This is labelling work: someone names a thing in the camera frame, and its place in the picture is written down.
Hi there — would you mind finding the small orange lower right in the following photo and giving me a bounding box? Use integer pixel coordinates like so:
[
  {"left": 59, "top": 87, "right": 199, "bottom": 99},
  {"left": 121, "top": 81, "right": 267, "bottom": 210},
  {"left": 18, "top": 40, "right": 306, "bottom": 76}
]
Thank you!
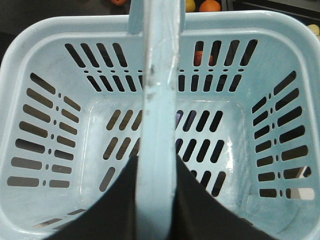
[{"left": 199, "top": 0, "right": 222, "bottom": 12}]

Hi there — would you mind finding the yellow round fruit right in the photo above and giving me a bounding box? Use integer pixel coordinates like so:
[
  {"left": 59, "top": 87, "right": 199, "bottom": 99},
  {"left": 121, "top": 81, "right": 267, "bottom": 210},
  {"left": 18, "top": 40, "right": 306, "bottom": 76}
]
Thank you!
[{"left": 185, "top": 0, "right": 196, "bottom": 13}]

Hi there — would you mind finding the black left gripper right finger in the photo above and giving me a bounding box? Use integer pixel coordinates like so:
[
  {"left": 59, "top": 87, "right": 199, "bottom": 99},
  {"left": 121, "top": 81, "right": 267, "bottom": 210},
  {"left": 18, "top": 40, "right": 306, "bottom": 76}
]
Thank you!
[{"left": 169, "top": 155, "right": 274, "bottom": 240}]

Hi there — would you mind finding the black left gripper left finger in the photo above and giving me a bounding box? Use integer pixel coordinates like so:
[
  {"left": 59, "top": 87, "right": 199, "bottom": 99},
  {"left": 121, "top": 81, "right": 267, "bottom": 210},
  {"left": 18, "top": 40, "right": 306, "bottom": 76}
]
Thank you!
[{"left": 48, "top": 156, "right": 138, "bottom": 240}]

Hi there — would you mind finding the light blue plastic basket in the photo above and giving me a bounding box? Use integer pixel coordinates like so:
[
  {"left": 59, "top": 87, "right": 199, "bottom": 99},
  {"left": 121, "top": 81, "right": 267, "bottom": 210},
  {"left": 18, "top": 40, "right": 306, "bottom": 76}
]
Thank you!
[{"left": 0, "top": 0, "right": 320, "bottom": 240}]

